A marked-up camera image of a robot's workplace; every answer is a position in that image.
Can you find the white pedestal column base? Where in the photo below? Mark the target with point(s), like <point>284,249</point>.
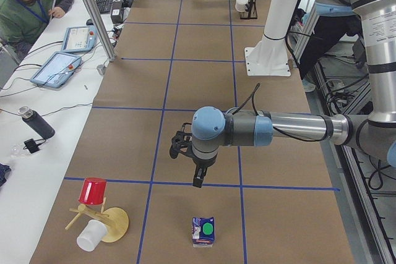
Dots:
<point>269,57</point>

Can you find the upper teach pendant tablet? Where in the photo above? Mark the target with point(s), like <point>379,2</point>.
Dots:
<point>79,39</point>

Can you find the aluminium frame post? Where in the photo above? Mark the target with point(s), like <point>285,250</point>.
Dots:
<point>102,33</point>

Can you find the milk carton green cap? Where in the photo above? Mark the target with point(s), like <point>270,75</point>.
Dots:
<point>203,232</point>

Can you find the black water bottle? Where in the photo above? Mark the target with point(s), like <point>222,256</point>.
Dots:
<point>36,122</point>

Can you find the small black clip device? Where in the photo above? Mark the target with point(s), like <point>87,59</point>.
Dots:
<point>31,145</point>

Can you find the red plastic cup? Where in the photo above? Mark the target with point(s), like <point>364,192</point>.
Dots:
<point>93,191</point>

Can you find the black wire cup rack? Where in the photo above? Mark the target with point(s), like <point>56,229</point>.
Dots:
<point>251,11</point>

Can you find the lower teach pendant tablet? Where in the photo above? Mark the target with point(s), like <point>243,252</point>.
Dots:
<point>56,71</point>

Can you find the teach pendant tablet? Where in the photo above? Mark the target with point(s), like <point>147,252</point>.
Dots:
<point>56,71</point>
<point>79,39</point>

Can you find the wooden cup tree stand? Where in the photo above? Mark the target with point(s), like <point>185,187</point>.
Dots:
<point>115,219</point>

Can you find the white cup rack front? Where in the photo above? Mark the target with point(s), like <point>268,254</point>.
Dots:
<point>241,5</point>

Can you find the small metal cylinder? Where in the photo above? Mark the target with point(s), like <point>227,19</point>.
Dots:
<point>101,69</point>

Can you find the black power adapter box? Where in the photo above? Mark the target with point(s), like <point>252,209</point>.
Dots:
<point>117,12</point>

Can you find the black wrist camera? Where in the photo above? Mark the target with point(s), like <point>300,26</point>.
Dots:
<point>181,143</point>

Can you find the person in green sweater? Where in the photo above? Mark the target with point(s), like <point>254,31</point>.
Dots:
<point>23,21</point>

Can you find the white plastic cup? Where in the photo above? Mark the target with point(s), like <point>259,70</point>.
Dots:
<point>91,236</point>

